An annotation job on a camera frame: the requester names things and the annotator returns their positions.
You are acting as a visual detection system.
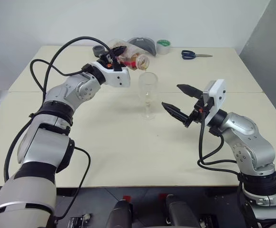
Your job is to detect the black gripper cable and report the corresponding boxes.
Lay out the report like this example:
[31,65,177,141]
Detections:
[42,36,112,100]
[198,111,237,167]

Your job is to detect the black left elbow cable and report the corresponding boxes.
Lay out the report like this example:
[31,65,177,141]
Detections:
[54,146,92,220]

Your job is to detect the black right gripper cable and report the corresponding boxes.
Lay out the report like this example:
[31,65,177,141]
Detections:
[198,111,237,167]

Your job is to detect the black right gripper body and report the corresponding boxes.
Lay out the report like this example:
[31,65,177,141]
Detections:
[185,93,212,129]

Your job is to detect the clear bottle with red drink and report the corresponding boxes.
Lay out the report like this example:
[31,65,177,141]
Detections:
[107,38,151,71]

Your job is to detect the blue handled scissors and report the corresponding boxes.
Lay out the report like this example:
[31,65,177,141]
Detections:
[181,49,214,60]

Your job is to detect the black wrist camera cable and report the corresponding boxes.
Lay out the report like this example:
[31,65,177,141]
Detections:
[30,59,98,95]
[197,127,242,178]

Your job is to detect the dark rounded shape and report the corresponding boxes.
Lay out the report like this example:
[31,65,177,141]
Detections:
[104,199,133,228]
[165,194,202,228]

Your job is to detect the small black box with roller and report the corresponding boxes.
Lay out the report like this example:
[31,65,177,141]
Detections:
[68,213,91,228]
[198,213,216,228]

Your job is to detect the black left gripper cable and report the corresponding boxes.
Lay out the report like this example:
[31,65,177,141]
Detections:
[42,36,112,100]

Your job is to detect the black left wrist camera cable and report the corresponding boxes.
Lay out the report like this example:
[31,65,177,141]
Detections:
[30,59,98,95]

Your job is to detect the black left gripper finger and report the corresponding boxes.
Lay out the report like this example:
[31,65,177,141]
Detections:
[110,46,128,57]

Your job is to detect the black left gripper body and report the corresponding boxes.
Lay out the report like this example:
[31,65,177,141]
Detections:
[99,53,123,72]

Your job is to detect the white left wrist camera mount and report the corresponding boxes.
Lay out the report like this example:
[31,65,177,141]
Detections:
[95,61,131,88]

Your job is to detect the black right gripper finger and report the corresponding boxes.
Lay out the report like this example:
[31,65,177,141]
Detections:
[177,83,204,98]
[161,102,191,122]

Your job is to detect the white tape roll green core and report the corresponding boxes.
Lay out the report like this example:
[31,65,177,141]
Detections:
[156,39,172,56]

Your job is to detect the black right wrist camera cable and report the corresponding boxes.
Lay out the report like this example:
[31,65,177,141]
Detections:
[197,127,242,178]

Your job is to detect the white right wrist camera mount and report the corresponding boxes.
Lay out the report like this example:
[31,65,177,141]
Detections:
[203,79,227,127]

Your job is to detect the clear empty wine glass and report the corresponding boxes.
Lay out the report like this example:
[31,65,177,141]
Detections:
[138,72,158,121]

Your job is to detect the black left upper arm cable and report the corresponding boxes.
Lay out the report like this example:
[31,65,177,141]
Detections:
[3,116,34,183]

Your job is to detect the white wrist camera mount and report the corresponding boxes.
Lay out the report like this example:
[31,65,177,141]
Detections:
[95,61,131,88]
[203,79,227,127]

